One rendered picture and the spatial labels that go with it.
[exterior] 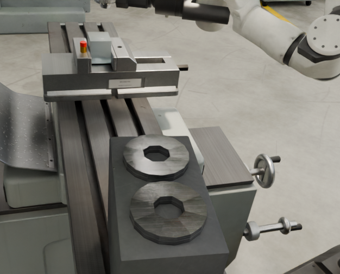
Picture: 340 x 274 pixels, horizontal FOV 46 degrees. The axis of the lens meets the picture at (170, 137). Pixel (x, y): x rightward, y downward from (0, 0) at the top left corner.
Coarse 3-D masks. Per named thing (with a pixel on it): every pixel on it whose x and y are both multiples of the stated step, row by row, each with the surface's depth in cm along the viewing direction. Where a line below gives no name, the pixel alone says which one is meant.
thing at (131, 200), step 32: (128, 160) 53; (160, 160) 55; (192, 160) 56; (128, 192) 50; (160, 192) 48; (192, 192) 49; (128, 224) 46; (160, 224) 44; (192, 224) 45; (128, 256) 42; (160, 256) 42; (192, 256) 43; (224, 256) 44
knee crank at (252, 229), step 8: (248, 224) 127; (256, 224) 127; (272, 224) 130; (280, 224) 130; (288, 224) 129; (296, 224) 131; (248, 232) 126; (256, 232) 125; (264, 232) 128; (288, 232) 129; (248, 240) 127
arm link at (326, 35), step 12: (336, 0) 74; (324, 12) 77; (336, 12) 71; (312, 24) 71; (324, 24) 70; (336, 24) 70; (312, 36) 70; (324, 36) 70; (336, 36) 69; (312, 48) 70; (324, 48) 69; (336, 48) 68
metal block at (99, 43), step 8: (88, 32) 102; (96, 32) 102; (104, 32) 103; (88, 40) 101; (96, 40) 98; (104, 40) 98; (96, 48) 99; (104, 48) 99; (96, 56) 100; (104, 56) 101
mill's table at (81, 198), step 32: (64, 32) 141; (64, 128) 91; (96, 128) 92; (128, 128) 93; (160, 128) 95; (64, 160) 82; (96, 160) 83; (96, 192) 79; (96, 224) 69; (96, 256) 64
